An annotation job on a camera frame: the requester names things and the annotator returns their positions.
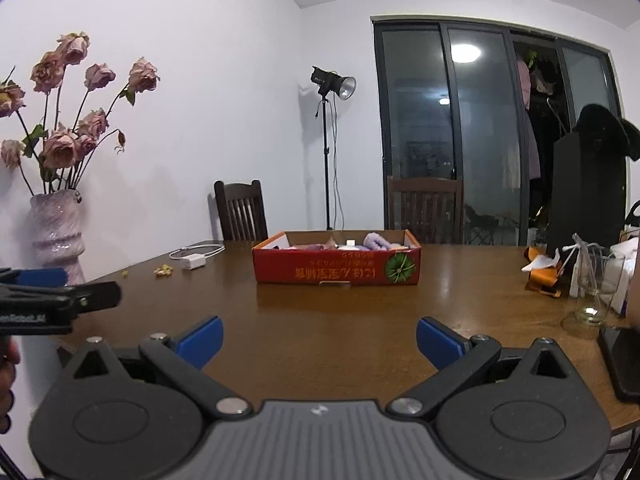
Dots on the pile of dried petals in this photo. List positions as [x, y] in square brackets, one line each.
[163, 270]

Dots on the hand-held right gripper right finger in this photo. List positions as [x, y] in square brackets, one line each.
[440, 340]

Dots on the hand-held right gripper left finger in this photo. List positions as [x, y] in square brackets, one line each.
[200, 340]

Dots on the hanging clothes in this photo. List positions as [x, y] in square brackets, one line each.
[535, 75]

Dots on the dark wooden chair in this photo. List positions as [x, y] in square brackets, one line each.
[242, 210]
[425, 205]

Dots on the dark framed sliding glass door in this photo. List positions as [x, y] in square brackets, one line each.
[480, 135]

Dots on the bunch of dried pink roses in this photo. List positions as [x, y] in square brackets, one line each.
[62, 145]

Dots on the black office chair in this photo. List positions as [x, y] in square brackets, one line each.
[634, 215]

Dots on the clear drinking glass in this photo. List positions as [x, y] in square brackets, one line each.
[592, 310]

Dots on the white tissue box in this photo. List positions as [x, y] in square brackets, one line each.
[625, 260]

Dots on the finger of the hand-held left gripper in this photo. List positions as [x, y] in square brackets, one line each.
[90, 296]
[35, 277]

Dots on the tan cardboard box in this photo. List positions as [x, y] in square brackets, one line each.
[636, 280]

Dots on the studio light on stand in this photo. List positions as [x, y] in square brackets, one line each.
[332, 82]

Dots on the person's left hand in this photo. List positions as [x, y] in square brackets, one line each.
[7, 355]

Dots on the black garment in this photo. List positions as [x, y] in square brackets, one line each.
[600, 125]

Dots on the pink satin cloth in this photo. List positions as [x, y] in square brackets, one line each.
[330, 244]

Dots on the red cardboard box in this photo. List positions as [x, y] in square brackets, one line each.
[325, 267]

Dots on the white spray bottle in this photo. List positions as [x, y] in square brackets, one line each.
[577, 270]

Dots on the pink textured ceramic vase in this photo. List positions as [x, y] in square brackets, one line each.
[57, 240]

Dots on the black upright case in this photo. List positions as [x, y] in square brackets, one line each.
[585, 195]

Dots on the white charger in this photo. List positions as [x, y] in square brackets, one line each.
[193, 263]

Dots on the purple fluffy headband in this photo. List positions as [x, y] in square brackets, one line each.
[376, 241]

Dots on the white paper scrap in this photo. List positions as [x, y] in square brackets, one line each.
[540, 262]

